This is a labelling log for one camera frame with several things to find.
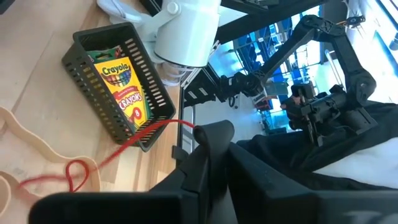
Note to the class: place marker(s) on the black slotted plastic basket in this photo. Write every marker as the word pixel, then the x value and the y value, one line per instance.
pixel 102 39

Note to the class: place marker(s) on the wide tan rubber band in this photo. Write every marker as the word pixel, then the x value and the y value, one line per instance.
pixel 31 137

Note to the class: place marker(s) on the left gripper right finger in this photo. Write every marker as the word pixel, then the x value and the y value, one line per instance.
pixel 280 205

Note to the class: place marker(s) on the yellow Crayola crayon box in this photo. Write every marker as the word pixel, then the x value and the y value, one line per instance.
pixel 121 90

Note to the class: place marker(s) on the thin red rubber band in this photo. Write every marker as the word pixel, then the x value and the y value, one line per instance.
pixel 168 122

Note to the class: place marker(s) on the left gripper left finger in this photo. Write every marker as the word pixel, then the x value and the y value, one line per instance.
pixel 140 208

